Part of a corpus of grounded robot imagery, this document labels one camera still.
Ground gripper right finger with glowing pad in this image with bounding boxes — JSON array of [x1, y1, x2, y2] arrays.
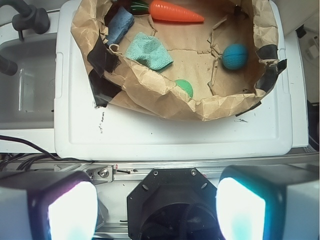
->
[[216, 164, 320, 240]]

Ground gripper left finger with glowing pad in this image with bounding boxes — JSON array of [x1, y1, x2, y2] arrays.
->
[[0, 170, 98, 240]]

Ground teal knitted cloth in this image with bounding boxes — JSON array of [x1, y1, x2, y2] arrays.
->
[[124, 32, 174, 72]]

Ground blue folded cloth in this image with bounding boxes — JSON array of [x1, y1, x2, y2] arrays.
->
[[105, 6, 135, 46]]

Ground white plastic tray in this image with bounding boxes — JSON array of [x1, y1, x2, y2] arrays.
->
[[54, 0, 293, 162]]

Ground green ball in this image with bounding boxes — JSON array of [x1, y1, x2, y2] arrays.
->
[[175, 79, 194, 98]]

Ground crumpled brown paper bag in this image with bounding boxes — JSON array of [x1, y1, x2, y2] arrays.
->
[[71, 0, 287, 121]]

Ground blue rubber ball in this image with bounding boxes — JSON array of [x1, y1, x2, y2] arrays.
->
[[222, 43, 249, 70]]

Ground toy sink with black faucet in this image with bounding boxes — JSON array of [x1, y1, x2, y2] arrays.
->
[[0, 0, 60, 130]]

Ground orange plastic toy carrot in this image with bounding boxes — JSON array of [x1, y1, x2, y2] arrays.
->
[[130, 0, 205, 23]]

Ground black cables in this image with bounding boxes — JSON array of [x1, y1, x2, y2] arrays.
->
[[0, 134, 83, 172]]

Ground aluminium frame rail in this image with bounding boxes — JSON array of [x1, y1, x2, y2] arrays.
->
[[3, 152, 320, 184]]

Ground black octagonal mount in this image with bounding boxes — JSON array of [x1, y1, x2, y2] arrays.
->
[[127, 168, 223, 240]]

